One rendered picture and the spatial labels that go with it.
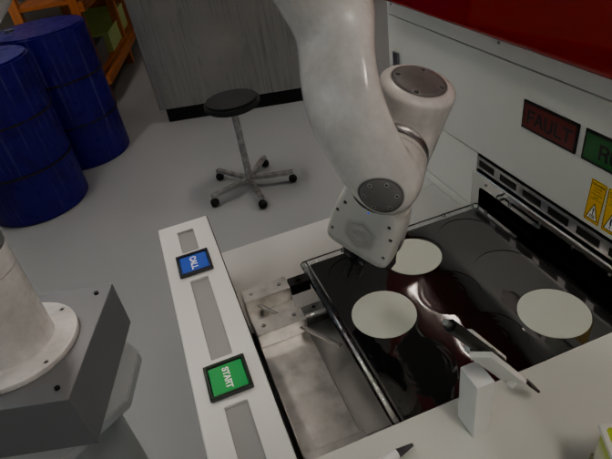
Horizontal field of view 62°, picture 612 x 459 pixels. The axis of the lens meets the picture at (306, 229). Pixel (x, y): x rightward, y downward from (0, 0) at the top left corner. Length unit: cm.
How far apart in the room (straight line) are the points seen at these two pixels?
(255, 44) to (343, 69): 336
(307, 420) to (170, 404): 128
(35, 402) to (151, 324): 148
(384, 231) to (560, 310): 31
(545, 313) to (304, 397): 37
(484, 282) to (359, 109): 46
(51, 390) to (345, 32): 62
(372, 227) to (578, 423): 31
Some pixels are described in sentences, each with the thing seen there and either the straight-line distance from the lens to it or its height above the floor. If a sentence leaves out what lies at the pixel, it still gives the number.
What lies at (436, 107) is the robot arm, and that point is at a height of 126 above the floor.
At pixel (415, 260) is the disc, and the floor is 90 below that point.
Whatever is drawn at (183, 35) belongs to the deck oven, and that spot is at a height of 62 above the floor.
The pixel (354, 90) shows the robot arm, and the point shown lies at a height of 131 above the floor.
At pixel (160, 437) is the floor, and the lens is 191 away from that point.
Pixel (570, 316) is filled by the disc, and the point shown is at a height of 90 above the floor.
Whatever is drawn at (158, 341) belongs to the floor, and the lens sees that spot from 220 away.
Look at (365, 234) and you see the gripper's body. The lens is 69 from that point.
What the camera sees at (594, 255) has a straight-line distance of 89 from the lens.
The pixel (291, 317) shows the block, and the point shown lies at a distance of 82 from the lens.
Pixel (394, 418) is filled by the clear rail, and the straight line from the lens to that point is 70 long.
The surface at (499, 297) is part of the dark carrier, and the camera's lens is 85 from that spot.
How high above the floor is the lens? 148
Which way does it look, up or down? 36 degrees down
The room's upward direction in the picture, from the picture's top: 10 degrees counter-clockwise
